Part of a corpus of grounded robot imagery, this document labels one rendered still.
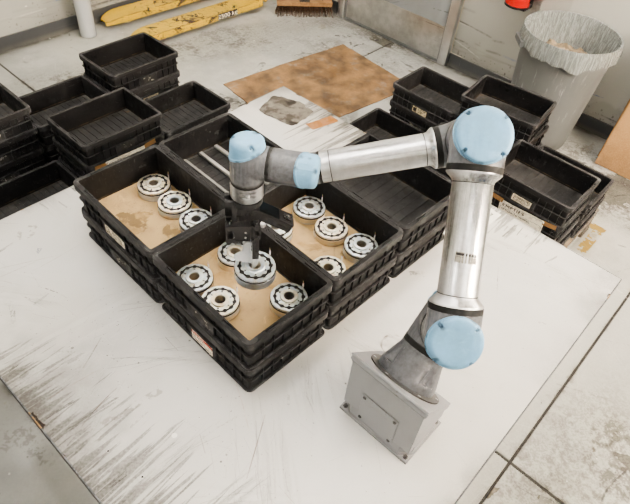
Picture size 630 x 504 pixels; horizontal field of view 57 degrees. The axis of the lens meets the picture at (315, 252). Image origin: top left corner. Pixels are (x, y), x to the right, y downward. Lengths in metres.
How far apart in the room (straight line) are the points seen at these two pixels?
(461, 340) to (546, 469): 1.34
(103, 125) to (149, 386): 1.57
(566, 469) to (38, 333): 1.91
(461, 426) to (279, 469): 0.49
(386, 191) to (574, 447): 1.28
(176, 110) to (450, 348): 2.26
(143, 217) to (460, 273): 1.02
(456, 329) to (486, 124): 0.41
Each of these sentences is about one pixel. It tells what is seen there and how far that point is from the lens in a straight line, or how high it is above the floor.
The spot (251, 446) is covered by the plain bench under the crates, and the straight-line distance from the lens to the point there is 1.51.
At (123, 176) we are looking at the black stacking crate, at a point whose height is 0.87.
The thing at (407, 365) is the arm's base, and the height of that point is 0.95.
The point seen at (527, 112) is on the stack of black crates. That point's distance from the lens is 3.28.
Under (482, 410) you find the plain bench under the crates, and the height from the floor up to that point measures 0.70.
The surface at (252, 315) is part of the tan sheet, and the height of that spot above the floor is 0.83.
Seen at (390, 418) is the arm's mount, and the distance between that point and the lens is 1.42.
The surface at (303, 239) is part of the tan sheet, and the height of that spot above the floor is 0.83.
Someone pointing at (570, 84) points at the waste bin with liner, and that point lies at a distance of 3.68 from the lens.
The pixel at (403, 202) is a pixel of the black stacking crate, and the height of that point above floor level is 0.83.
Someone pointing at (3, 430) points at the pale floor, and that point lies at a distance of 2.50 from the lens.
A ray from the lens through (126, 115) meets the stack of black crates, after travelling 2.93.
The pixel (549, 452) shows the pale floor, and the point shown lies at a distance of 2.53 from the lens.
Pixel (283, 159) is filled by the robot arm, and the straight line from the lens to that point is 1.21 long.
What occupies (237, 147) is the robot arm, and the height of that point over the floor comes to 1.36.
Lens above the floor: 2.06
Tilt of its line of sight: 46 degrees down
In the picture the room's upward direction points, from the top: 6 degrees clockwise
